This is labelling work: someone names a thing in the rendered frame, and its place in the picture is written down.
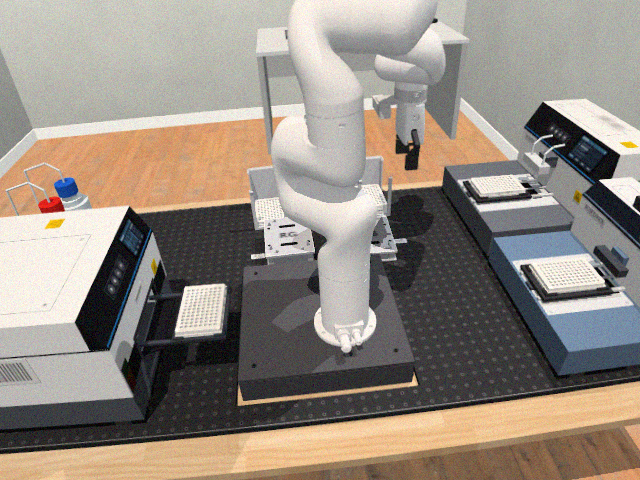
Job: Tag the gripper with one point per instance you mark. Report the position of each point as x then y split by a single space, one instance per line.
410 121

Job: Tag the blue bottle cap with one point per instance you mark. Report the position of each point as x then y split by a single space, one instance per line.
67 188

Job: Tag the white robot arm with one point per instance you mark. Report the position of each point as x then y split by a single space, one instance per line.
316 163

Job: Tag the red bottle cap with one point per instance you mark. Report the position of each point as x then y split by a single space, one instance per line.
55 205

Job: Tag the white plastic bottle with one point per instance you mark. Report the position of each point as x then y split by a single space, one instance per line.
84 205

